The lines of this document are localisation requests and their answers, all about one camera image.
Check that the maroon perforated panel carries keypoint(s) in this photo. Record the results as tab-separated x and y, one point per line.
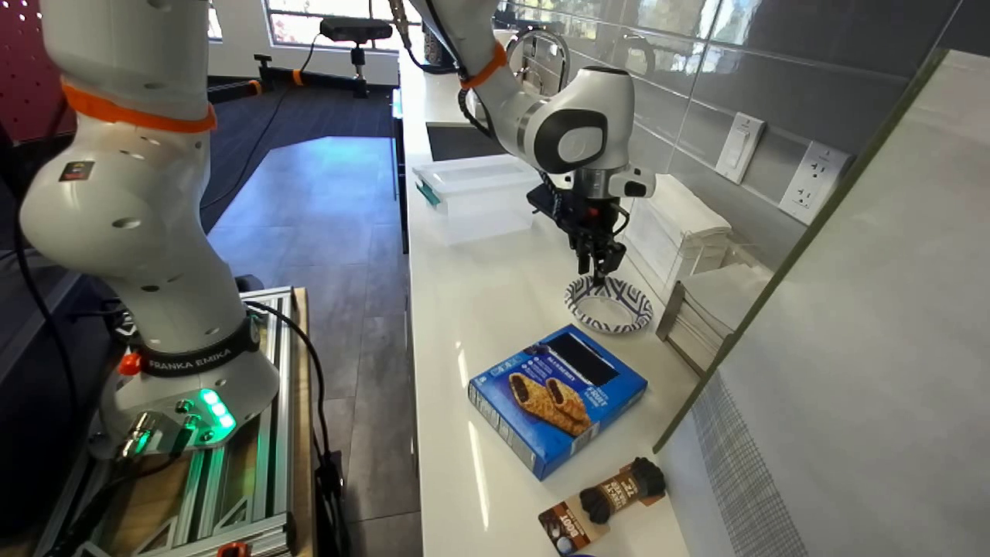
26	72

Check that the brown candy bar wrapper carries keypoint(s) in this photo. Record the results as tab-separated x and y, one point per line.
608	495

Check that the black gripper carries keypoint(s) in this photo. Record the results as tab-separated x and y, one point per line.
592	213

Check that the blue snack bar box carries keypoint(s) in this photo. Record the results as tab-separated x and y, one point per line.
558	397

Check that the black and white patterned bowl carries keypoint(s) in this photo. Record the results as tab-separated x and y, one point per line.
608	331
624	306

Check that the teal pen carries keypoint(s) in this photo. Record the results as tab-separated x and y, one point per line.
425	188

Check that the dark kitchen sink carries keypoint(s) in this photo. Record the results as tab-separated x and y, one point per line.
459	140

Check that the clear acrylic tray box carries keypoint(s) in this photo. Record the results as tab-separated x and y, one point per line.
714	311

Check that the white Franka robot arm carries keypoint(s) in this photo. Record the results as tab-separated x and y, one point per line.
134	204

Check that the white light switch plate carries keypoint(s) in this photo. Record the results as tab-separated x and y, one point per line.
739	147

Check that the white power outlet plate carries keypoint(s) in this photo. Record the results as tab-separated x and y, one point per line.
815	180

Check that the red knob at robot base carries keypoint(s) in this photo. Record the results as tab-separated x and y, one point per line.
129	364

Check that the black tripod with orange clips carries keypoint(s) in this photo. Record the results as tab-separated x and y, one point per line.
355	30

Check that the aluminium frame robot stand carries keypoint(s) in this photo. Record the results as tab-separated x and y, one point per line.
257	452

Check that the white framed window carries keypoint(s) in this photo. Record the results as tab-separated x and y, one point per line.
309	15

